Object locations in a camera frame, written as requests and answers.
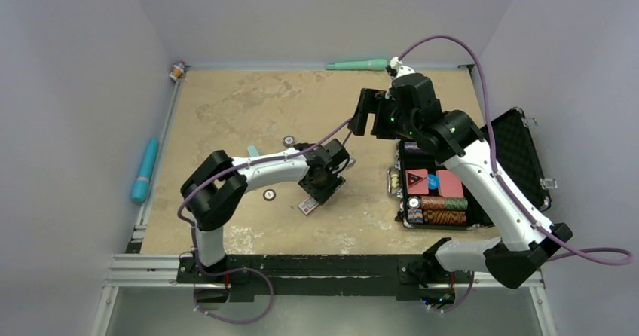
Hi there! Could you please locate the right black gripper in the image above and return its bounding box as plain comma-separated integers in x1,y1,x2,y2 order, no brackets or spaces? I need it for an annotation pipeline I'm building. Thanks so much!
348,87,419,139

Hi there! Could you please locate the blue stapler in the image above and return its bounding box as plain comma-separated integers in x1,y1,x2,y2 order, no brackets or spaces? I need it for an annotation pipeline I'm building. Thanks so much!
246,145,260,157

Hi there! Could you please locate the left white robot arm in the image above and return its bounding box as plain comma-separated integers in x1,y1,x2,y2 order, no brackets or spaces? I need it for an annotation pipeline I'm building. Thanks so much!
179,139,354,283

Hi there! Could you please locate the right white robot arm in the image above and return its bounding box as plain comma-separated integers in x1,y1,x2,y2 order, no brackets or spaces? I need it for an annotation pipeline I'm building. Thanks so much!
347,72,573,289

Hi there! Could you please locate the mint green toy microphone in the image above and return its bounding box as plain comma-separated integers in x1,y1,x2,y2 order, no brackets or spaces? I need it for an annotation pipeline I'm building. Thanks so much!
325,59,387,71

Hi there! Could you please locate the orange poker chip lower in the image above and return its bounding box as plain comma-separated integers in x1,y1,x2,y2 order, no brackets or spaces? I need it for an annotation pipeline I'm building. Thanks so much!
263,189,277,201

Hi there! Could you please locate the black poker chip case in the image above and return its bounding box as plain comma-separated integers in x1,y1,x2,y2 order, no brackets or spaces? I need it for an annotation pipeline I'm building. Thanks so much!
387,107,557,231

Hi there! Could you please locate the small orange toy bottle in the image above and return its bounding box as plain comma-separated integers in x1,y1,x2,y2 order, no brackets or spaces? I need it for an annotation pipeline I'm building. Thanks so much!
169,61,188,81

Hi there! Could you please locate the blue toy microphone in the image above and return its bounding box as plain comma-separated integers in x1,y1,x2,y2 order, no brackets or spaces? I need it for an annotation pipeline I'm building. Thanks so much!
130,137,159,204

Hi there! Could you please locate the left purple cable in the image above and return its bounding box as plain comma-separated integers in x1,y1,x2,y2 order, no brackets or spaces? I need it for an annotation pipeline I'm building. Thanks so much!
177,118,354,275

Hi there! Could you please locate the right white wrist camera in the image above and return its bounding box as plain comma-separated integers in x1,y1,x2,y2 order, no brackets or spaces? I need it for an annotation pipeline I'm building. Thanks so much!
386,57,415,79

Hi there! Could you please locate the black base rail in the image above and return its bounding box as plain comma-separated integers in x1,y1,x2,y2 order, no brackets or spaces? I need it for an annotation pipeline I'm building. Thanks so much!
176,254,470,302

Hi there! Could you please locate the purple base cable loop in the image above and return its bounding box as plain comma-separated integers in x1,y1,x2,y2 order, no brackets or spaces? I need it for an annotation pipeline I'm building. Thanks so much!
193,265,276,325

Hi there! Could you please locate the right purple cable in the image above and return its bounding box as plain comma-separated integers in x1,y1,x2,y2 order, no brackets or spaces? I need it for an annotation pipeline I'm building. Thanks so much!
397,35,634,267

